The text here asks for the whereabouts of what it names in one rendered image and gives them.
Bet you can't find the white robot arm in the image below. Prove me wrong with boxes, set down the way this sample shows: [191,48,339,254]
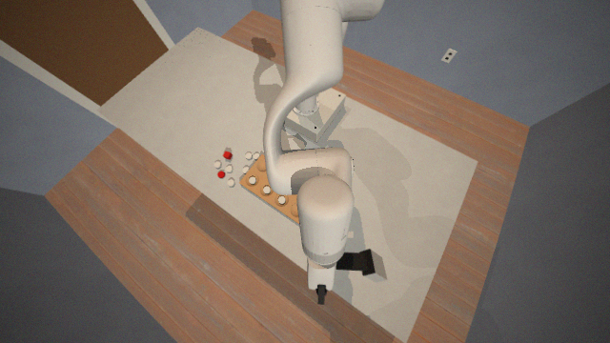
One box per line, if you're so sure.
[263,0,387,282]

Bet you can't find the orange tray with round pockets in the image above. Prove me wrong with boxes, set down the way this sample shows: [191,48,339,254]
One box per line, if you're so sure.
[239,154,299,224]

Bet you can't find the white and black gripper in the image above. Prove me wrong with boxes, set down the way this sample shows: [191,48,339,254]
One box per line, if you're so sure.
[305,253,343,305]

